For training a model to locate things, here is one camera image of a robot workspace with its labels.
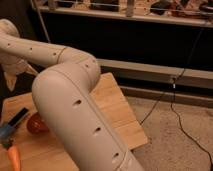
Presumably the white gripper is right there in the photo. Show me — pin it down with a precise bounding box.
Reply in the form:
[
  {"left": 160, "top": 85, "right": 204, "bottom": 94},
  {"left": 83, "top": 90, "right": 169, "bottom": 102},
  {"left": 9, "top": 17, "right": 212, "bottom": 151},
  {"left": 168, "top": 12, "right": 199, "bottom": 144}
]
[{"left": 0, "top": 55, "right": 38, "bottom": 91}]

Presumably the blue ceramic cup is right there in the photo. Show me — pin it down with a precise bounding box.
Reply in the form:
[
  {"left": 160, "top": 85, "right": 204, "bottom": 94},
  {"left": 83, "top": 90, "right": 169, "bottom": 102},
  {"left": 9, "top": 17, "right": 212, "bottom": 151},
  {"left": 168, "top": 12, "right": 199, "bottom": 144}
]
[{"left": 0, "top": 123, "right": 15, "bottom": 142}]

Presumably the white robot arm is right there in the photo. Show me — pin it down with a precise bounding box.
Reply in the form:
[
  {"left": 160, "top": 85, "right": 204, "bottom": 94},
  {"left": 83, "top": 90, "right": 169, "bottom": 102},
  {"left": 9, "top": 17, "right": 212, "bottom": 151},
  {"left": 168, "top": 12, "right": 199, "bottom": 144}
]
[{"left": 0, "top": 19, "right": 144, "bottom": 171}]

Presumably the black rectangular device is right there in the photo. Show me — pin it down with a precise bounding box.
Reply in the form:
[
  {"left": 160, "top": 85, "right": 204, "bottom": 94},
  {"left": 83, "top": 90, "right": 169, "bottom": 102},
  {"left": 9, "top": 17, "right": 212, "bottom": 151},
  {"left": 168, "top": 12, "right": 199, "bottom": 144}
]
[{"left": 8, "top": 108, "right": 28, "bottom": 127}]

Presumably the orange bowl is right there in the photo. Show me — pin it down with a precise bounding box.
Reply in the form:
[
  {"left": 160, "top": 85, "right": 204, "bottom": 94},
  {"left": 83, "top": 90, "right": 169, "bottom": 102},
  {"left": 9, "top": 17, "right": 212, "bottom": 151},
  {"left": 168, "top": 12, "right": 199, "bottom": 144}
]
[{"left": 26, "top": 113, "right": 49, "bottom": 134}]

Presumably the orange toy carrot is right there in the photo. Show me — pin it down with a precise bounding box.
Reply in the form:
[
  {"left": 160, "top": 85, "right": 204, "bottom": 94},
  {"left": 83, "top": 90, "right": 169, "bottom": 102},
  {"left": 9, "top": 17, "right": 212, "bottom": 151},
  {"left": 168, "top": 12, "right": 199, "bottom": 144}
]
[{"left": 2, "top": 139, "right": 21, "bottom": 171}]

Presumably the wooden table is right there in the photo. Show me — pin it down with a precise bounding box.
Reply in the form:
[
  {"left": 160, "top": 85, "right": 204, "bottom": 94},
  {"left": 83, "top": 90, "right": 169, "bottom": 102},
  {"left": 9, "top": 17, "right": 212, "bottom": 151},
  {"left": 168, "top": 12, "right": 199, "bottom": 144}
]
[{"left": 0, "top": 73, "right": 148, "bottom": 171}]

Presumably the black power cable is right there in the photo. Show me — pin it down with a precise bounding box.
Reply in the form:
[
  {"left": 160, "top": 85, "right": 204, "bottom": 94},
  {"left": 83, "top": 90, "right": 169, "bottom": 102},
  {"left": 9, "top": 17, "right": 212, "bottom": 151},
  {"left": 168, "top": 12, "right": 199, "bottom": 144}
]
[{"left": 138, "top": 26, "right": 213, "bottom": 164}]

